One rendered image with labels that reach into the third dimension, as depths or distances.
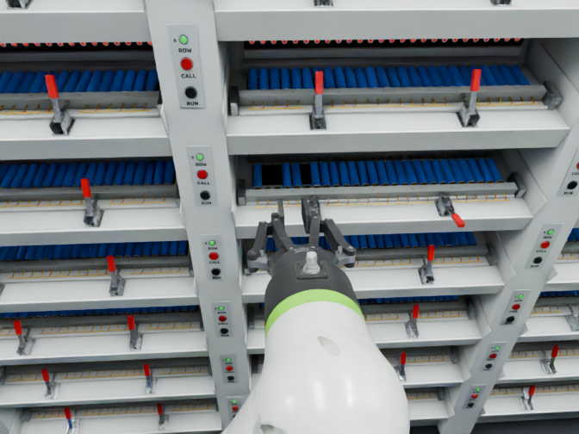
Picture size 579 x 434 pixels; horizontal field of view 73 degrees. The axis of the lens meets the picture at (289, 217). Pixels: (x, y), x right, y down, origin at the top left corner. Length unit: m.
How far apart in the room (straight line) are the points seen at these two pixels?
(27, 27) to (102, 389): 0.92
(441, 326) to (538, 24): 0.72
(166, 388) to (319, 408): 1.00
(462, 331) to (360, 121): 0.65
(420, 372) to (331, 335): 0.99
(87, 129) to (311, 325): 0.57
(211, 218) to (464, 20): 0.54
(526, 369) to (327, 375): 1.16
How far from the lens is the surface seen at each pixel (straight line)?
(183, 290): 0.93
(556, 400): 1.63
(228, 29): 0.65
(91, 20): 0.69
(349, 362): 0.27
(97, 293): 0.99
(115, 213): 0.86
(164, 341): 1.09
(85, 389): 1.31
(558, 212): 0.96
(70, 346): 1.17
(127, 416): 1.44
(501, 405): 1.54
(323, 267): 0.38
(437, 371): 1.29
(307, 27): 0.65
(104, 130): 0.75
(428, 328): 1.12
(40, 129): 0.80
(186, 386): 1.23
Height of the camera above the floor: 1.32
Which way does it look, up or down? 34 degrees down
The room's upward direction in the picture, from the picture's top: straight up
